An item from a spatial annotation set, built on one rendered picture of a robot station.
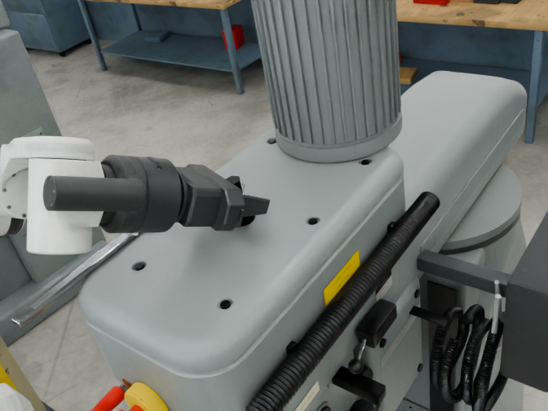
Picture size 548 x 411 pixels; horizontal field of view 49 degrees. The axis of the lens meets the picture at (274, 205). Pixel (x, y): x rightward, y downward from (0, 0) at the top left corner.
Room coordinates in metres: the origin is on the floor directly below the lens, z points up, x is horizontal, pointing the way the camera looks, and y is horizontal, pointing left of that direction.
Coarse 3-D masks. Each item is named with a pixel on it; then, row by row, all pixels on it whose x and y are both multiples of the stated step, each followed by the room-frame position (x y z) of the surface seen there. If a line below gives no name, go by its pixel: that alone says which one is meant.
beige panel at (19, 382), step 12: (0, 336) 1.89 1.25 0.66; (0, 348) 1.87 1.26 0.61; (0, 360) 1.85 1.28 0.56; (12, 360) 1.88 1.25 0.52; (0, 372) 1.83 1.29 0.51; (12, 372) 1.86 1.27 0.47; (12, 384) 1.84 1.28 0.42; (24, 384) 1.87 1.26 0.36; (24, 396) 1.85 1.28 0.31; (36, 396) 1.88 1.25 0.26; (36, 408) 1.87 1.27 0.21; (48, 408) 2.00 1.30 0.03
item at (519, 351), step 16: (544, 224) 0.70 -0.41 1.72; (544, 240) 0.67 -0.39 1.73; (528, 256) 0.64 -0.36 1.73; (544, 256) 0.63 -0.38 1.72; (512, 272) 0.62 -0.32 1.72; (528, 272) 0.61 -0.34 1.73; (544, 272) 0.60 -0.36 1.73; (512, 288) 0.59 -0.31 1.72; (528, 288) 0.58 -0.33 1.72; (544, 288) 0.57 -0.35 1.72; (512, 304) 0.59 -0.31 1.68; (528, 304) 0.58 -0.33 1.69; (544, 304) 0.56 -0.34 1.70; (512, 320) 0.59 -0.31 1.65; (528, 320) 0.57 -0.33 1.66; (544, 320) 0.56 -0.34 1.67; (512, 336) 0.59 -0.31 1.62; (528, 336) 0.57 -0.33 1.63; (544, 336) 0.56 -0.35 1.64; (512, 352) 0.59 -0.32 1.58; (528, 352) 0.57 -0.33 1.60; (544, 352) 0.56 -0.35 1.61; (512, 368) 0.59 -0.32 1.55; (528, 368) 0.57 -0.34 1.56; (544, 368) 0.55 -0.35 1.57; (528, 384) 0.57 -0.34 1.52; (544, 384) 0.55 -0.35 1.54
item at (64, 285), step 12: (120, 240) 0.65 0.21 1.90; (96, 252) 0.63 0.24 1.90; (108, 252) 0.63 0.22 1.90; (84, 264) 0.61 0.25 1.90; (96, 264) 0.61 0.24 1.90; (72, 276) 0.59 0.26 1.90; (84, 276) 0.59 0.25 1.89; (60, 288) 0.57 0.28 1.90; (36, 300) 0.56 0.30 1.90; (48, 300) 0.55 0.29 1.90; (24, 312) 0.54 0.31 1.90; (36, 312) 0.54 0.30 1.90; (24, 324) 0.52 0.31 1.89
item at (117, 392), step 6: (114, 390) 0.56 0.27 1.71; (120, 390) 0.56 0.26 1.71; (126, 390) 0.57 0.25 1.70; (108, 396) 0.55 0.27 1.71; (114, 396) 0.55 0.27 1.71; (120, 396) 0.55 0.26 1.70; (102, 402) 0.54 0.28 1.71; (108, 402) 0.54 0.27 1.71; (114, 402) 0.54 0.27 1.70; (120, 402) 0.55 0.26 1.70; (96, 408) 0.54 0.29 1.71; (102, 408) 0.54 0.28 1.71; (108, 408) 0.54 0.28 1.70; (114, 408) 0.54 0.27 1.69
